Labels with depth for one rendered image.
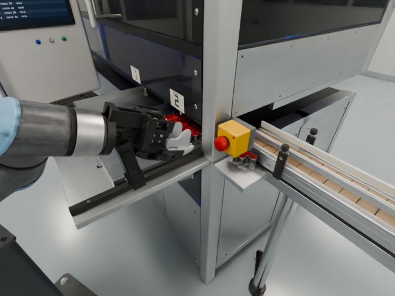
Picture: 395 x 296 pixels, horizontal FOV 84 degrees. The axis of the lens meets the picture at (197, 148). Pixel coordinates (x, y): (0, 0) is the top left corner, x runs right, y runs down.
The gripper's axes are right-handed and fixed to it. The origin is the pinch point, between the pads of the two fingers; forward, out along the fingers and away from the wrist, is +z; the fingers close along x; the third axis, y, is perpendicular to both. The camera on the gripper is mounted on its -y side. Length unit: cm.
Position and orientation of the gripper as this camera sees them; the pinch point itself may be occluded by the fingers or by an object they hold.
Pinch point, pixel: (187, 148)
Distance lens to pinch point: 50.5
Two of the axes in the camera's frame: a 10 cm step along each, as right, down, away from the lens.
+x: -5.8, -4.9, 6.4
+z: 7.3, 0.3, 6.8
